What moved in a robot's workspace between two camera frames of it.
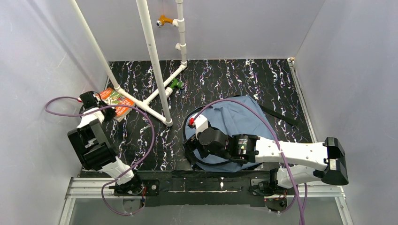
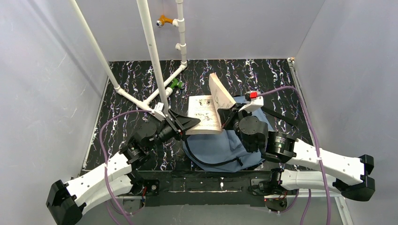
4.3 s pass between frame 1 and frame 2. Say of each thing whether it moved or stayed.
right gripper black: moved
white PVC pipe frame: stayed
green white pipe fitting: stayed
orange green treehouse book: moved
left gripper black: moved
